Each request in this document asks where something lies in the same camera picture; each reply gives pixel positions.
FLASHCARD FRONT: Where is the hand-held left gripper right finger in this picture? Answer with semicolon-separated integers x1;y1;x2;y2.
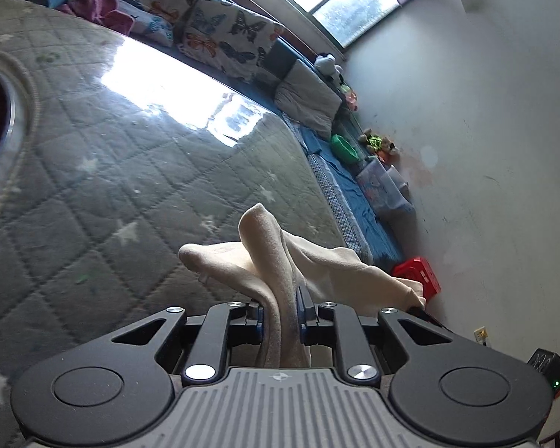
296;286;453;386

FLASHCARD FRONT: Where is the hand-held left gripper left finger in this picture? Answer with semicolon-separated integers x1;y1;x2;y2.
107;302;266;381

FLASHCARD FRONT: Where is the cream long sleeve shirt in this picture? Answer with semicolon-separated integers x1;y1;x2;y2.
178;203;426;369

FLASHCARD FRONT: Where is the red plastic stool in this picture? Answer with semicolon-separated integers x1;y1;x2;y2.
392;256;442;309

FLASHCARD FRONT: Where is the blue patterned sofa cover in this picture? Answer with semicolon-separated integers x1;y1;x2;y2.
280;112;404;267

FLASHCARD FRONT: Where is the clear plastic storage box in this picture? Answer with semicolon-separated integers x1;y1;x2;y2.
356;156;416;218

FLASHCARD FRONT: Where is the green plastic bowl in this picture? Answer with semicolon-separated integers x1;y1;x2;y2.
330;134;361;164

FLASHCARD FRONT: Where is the brown plush toy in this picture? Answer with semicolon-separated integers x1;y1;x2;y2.
358;130;399;163

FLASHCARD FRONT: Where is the grey cushion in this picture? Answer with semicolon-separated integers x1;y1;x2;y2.
274;59;342;138

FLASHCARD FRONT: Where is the pink green plush toy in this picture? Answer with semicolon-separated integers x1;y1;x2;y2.
338;83;359;112

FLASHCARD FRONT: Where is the black box with green light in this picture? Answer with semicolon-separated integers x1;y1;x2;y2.
527;348;560;399

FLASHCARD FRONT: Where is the panda plush toy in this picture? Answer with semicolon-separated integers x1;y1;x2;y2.
314;53;345;85

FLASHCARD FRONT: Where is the window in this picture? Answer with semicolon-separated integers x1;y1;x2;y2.
172;0;425;50

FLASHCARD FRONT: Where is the pink cloth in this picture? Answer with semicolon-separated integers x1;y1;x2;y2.
56;0;136;35

